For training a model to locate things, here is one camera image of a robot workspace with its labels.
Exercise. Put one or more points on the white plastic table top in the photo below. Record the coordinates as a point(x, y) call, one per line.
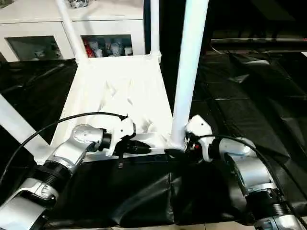
point(120, 91)

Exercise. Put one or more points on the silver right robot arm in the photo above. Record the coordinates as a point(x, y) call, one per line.
point(249, 163)

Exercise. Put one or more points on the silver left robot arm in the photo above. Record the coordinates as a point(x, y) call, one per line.
point(72, 143)

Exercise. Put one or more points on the black plastic mat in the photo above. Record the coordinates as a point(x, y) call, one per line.
point(144, 191)

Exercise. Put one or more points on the red bottle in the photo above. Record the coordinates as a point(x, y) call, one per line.
point(88, 49)

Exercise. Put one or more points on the white cabinet with glass doors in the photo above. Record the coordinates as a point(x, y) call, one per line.
point(36, 26)

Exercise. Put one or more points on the dark patterned jar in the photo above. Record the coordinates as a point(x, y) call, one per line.
point(78, 3)

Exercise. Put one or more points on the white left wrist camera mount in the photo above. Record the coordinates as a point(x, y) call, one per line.
point(122, 130)

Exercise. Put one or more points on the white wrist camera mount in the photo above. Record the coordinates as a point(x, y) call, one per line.
point(122, 130)
point(199, 127)

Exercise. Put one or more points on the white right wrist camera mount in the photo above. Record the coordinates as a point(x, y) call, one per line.
point(199, 127)

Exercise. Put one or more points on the dark metal rail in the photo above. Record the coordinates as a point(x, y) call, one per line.
point(259, 41)

